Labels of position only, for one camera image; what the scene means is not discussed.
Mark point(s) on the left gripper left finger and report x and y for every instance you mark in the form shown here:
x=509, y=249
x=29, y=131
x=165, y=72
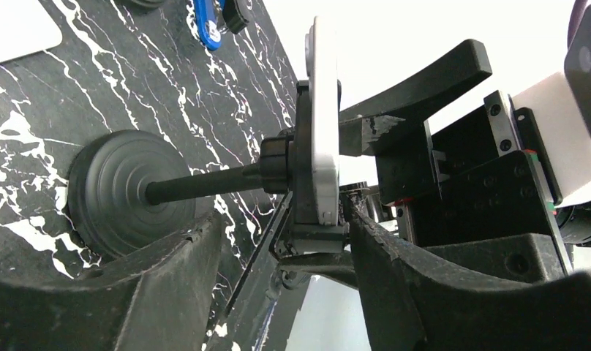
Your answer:
x=157, y=298

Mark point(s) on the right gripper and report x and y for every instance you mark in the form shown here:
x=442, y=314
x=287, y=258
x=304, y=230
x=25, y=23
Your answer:
x=480, y=192

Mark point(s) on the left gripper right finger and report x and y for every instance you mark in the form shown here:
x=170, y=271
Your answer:
x=414, y=300

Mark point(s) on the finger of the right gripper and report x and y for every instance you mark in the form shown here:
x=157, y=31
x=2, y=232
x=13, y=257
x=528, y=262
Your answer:
x=337, y=267

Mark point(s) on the white-edged black smartphone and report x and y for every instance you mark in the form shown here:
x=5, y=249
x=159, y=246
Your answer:
x=324, y=91

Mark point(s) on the black round-base phone stand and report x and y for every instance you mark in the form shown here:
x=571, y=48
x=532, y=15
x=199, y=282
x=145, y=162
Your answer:
x=129, y=188

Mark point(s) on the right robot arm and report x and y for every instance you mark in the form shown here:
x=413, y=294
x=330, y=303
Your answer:
x=581, y=225

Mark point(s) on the black stand rear right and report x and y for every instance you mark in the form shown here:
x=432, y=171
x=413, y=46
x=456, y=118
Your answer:
x=146, y=4

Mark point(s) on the silver desktop phone stand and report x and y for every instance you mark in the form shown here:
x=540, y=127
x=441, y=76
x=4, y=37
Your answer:
x=26, y=27

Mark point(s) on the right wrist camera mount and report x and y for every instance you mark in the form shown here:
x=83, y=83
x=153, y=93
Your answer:
x=560, y=100

